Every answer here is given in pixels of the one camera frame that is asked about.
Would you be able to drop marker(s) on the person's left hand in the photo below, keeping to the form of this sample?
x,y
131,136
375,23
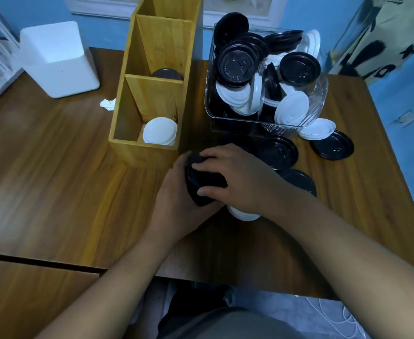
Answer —
x,y
175,215

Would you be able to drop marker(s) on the white domed cup lid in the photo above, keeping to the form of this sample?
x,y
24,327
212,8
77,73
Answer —
x,y
244,215

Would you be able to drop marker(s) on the pile of black and white cup lids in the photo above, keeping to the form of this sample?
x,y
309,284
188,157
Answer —
x,y
237,65

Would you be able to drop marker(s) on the white window frame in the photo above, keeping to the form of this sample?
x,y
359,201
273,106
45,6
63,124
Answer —
x,y
101,10

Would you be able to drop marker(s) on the crumpled white tissue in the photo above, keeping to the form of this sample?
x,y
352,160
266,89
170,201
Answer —
x,y
108,103

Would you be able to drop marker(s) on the grey shirt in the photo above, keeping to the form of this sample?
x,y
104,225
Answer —
x,y
228,324

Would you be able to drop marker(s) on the cream tote bag black print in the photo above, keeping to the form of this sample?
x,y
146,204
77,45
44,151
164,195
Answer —
x,y
397,31

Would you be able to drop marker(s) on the clear plastic container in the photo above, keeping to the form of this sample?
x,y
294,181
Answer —
x,y
320,95

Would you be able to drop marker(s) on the dark shoe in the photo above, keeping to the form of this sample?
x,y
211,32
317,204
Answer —
x,y
228,296

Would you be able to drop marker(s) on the person's right forearm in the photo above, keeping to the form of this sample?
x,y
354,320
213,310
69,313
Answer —
x,y
362,271

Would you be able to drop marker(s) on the short stack of black lids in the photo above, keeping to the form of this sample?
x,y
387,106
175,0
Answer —
x,y
298,178

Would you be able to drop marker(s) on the person's left forearm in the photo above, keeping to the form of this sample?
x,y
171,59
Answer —
x,y
115,293

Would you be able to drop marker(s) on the person's right hand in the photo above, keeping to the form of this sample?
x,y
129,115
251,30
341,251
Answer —
x,y
256,187

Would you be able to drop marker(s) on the white wall socket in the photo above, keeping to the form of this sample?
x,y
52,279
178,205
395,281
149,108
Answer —
x,y
404,118

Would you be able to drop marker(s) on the white foam box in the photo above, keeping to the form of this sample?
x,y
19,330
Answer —
x,y
62,74

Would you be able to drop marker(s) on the wooden three-compartment organizer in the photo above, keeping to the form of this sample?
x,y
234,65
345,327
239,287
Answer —
x,y
143,155

